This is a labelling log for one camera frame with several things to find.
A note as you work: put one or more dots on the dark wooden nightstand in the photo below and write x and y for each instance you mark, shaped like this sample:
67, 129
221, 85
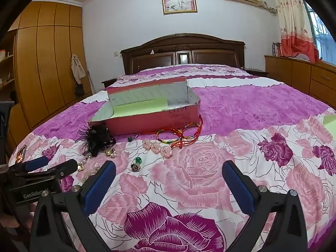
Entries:
256, 72
109, 82

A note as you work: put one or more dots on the black feather hair clip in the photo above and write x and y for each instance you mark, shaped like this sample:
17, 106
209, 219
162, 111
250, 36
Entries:
98, 136

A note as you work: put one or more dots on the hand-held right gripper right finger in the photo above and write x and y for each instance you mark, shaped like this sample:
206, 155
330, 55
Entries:
240, 189

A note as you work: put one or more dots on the low wooden cabinet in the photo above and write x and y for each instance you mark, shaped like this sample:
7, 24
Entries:
296, 76

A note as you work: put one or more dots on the row of books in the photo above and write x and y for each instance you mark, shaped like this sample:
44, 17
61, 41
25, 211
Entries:
277, 49

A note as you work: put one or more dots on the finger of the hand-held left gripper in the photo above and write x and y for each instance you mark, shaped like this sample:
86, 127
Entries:
38, 163
65, 168

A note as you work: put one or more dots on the light green paper piece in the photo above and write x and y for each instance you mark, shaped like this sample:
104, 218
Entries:
330, 123

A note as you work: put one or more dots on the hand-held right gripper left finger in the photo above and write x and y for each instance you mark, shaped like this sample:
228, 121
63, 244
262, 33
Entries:
99, 189

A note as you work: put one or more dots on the dark wooden headboard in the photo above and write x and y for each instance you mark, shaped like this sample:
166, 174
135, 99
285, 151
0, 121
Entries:
183, 50

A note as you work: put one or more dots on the small dark picture card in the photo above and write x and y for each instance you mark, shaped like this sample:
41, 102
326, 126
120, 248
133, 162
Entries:
21, 154

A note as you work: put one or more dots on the gold pearl earring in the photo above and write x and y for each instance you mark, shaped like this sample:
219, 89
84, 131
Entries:
80, 166

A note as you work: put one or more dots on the wooden wardrobe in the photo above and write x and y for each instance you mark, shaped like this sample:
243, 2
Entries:
47, 63

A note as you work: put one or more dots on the gold flower brooch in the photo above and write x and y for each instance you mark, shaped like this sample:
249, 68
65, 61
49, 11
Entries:
110, 153

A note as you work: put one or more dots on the green bead pendant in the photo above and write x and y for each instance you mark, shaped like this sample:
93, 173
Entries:
129, 139

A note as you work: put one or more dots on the green bead gold flower earring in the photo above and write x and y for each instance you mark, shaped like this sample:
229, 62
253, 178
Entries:
135, 167

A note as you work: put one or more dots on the window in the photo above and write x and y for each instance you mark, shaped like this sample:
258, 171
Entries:
324, 39

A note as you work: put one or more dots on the wooden wall shelf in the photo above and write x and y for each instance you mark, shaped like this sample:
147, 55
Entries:
6, 65

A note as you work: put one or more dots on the hanging dark bag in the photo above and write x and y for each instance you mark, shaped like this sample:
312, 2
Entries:
79, 89

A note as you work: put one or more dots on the pink cardboard box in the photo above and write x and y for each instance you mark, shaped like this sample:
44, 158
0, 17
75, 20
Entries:
157, 119

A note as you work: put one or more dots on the light green paper sheet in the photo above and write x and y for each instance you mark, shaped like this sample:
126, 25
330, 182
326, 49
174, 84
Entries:
139, 107

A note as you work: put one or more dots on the pink flower hair clip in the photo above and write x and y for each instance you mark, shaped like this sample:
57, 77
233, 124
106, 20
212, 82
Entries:
157, 148

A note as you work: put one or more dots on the hanging beige cloth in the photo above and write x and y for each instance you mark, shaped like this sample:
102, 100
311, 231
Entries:
78, 68

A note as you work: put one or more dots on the floral orange curtain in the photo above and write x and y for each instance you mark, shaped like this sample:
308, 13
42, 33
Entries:
291, 26

